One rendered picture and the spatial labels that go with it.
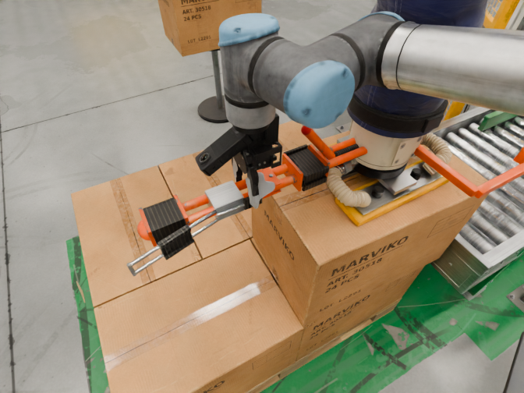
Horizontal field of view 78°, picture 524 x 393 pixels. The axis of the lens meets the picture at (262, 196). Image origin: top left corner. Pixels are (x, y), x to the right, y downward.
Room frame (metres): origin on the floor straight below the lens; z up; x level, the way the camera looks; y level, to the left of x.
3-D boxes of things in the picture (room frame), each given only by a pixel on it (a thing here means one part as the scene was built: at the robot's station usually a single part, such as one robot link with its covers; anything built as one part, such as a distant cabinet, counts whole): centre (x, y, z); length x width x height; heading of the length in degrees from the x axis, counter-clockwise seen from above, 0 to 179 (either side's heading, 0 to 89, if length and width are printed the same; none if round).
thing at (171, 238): (0.39, 0.12, 1.08); 0.31 x 0.03 x 0.05; 131
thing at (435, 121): (0.70, -0.33, 1.19); 0.23 x 0.23 x 0.04
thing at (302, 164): (0.58, -0.11, 1.08); 0.10 x 0.08 x 0.06; 29
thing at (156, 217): (0.42, 0.20, 1.07); 0.08 x 0.07 x 0.05; 119
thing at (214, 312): (0.83, 0.10, 0.34); 1.20 x 1.00 x 0.40; 118
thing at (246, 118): (0.51, 0.02, 1.29); 0.10 x 0.09 x 0.05; 27
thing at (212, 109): (2.46, 0.36, 0.31); 0.40 x 0.40 x 0.62
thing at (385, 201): (0.62, -0.37, 0.97); 0.34 x 0.10 x 0.05; 119
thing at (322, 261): (0.70, -0.32, 0.74); 0.60 x 0.40 x 0.40; 116
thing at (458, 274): (0.88, -0.64, 0.47); 0.70 x 0.03 x 0.15; 28
